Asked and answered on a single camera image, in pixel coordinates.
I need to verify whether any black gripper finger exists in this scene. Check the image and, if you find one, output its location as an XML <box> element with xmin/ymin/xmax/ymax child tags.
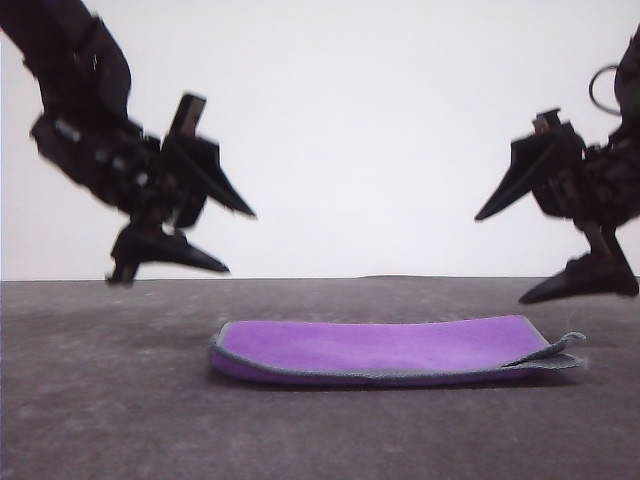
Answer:
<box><xmin>162</xmin><ymin>134</ymin><xmax>257</xmax><ymax>218</ymax></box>
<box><xmin>474</xmin><ymin>130</ymin><xmax>584</xmax><ymax>222</ymax></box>
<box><xmin>139</xmin><ymin>230</ymin><xmax>231</xmax><ymax>274</ymax></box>
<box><xmin>518</xmin><ymin>254</ymin><xmax>640</xmax><ymax>305</ymax></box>

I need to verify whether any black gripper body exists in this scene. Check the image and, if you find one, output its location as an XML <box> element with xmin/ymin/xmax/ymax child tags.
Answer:
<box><xmin>533</xmin><ymin>107</ymin><xmax>640</xmax><ymax>261</ymax></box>
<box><xmin>30</xmin><ymin>93</ymin><xmax>209</xmax><ymax>285</ymax></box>

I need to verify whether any purple towel with grey hem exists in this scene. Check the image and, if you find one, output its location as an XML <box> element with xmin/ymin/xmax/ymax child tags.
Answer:
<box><xmin>208</xmin><ymin>313</ymin><xmax>587</xmax><ymax>389</ymax></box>

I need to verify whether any grey table cloth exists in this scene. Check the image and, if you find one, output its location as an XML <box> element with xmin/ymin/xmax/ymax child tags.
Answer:
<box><xmin>0</xmin><ymin>275</ymin><xmax>640</xmax><ymax>480</ymax></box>

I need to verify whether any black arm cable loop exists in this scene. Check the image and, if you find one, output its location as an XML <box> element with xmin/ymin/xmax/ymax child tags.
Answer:
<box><xmin>588</xmin><ymin>64</ymin><xmax>624</xmax><ymax>112</ymax></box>

